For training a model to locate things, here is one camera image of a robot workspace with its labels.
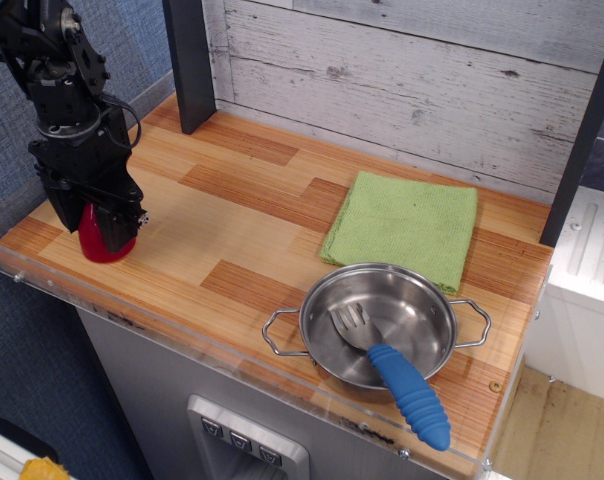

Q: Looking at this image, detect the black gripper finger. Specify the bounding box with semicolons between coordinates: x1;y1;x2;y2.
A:
42;179;87;233
95;202;149;251

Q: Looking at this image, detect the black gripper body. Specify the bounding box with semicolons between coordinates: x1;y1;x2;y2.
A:
28;107;143;205

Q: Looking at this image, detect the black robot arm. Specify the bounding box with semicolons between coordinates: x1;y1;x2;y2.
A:
0;1;148;263

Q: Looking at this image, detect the grey toy cabinet front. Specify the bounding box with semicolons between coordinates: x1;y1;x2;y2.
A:
79;310;439;479

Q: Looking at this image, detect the clear acrylic table guard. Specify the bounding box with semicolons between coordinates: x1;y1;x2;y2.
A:
0;69;553;480

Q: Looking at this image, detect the dark grey left post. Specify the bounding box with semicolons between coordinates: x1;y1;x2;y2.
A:
162;0;217;134

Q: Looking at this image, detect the green folded cloth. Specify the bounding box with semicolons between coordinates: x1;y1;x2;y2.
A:
319;171;478;294

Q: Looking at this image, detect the red toy strawberry food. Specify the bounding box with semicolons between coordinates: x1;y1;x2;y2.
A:
78;203;136;264

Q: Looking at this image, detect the dark grey post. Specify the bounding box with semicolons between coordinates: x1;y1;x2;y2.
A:
539;57;604;247
162;0;217;134

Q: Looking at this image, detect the dark grey right post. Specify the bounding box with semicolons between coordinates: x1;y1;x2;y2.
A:
539;57;604;247

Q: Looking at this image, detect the white toy sink counter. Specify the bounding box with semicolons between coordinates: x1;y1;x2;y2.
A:
524;187;604;398

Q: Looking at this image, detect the yellow object bottom left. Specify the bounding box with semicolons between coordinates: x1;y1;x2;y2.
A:
18;457;71;480

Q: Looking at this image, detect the silver dispenser button panel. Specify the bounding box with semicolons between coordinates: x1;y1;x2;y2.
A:
187;394;311;479

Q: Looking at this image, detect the blue handled metal fork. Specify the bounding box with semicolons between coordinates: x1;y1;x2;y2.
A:
329;303;451;451

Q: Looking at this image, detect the stainless steel pot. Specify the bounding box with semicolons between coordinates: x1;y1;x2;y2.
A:
262;263;491;391

